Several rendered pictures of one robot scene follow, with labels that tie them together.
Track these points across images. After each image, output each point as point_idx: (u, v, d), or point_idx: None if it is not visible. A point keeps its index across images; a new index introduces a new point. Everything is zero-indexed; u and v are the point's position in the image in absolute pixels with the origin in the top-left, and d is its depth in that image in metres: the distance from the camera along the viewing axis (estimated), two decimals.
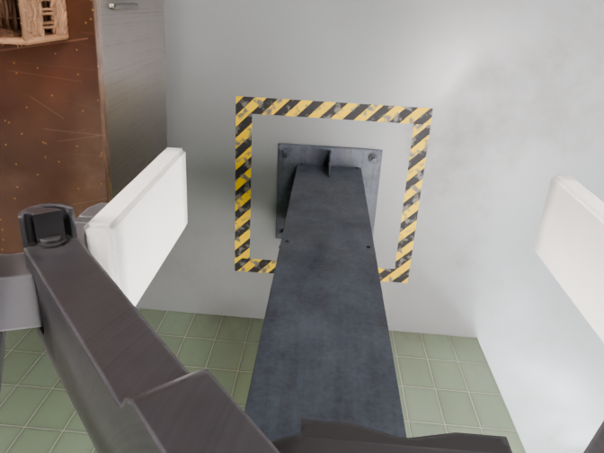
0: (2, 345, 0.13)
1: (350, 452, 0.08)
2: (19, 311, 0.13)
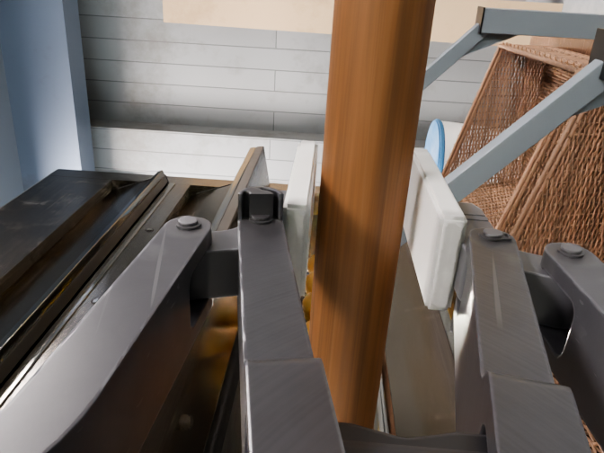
0: (202, 316, 0.14)
1: (350, 452, 0.08)
2: (235, 279, 0.14)
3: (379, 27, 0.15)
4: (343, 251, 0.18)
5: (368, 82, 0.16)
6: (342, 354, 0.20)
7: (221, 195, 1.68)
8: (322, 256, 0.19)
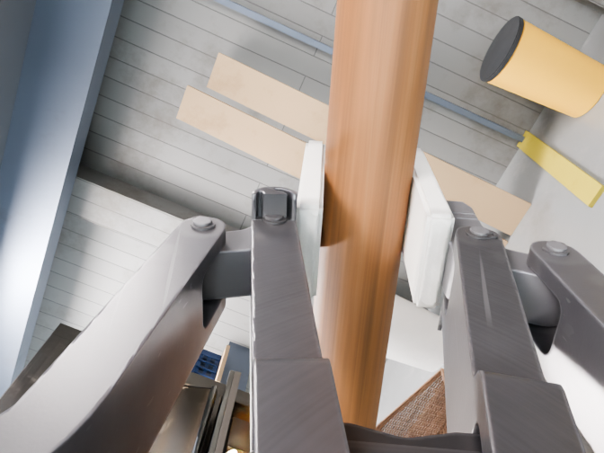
0: (215, 316, 0.14)
1: (350, 452, 0.08)
2: (249, 279, 0.15)
3: (382, 28, 0.15)
4: (346, 251, 0.18)
5: (371, 82, 0.16)
6: (345, 354, 0.20)
7: (195, 404, 2.02)
8: (324, 256, 0.19)
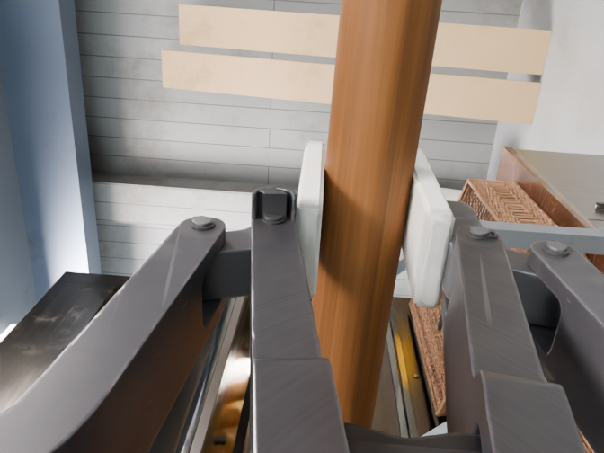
0: (215, 316, 0.14)
1: (350, 452, 0.08)
2: (248, 279, 0.15)
3: (386, 29, 0.15)
4: (345, 250, 0.18)
5: (374, 83, 0.16)
6: (342, 354, 0.20)
7: None
8: (324, 255, 0.19)
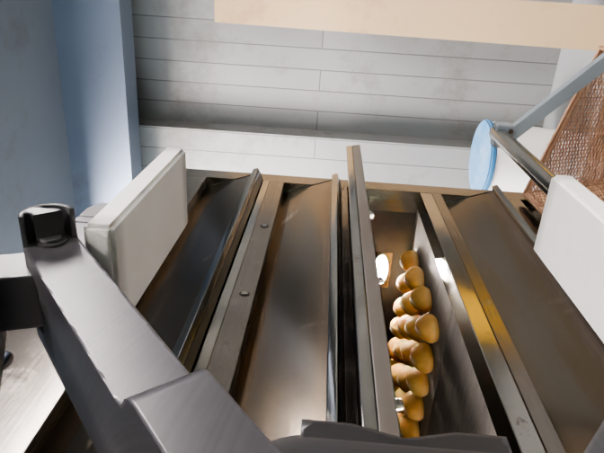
0: (2, 345, 0.13)
1: (350, 452, 0.08)
2: (19, 311, 0.13)
3: None
4: None
5: None
6: None
7: (319, 192, 1.72)
8: None
